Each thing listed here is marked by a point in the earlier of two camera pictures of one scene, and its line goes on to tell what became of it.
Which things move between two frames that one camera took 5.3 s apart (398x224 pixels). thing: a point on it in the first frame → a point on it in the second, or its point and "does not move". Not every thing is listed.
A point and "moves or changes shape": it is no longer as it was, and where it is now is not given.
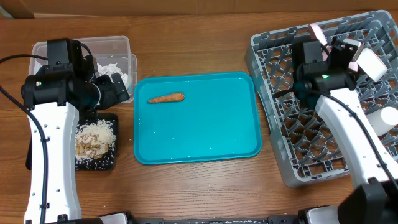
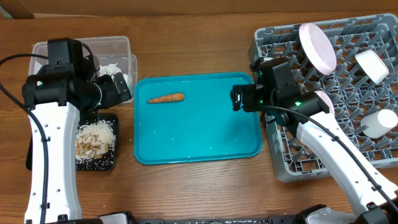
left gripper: [112, 97] does not move
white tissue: [124, 77] does not move
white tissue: [109, 69] does not move
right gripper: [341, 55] → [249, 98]
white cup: [384, 120] does not move
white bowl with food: [353, 65] moves or changes shape
